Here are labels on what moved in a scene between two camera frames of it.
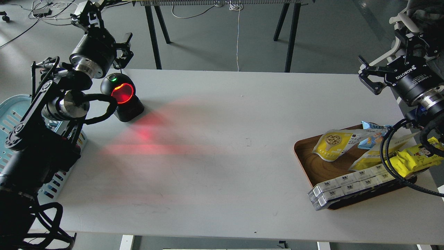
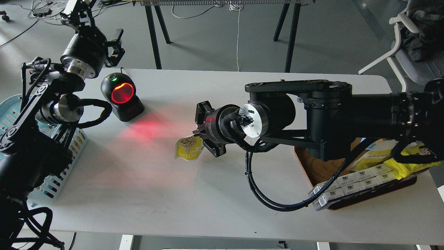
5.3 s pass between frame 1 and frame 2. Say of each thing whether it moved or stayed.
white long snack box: stayed
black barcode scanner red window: stayed
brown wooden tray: stayed
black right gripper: moved
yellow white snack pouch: moved
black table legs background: stayed
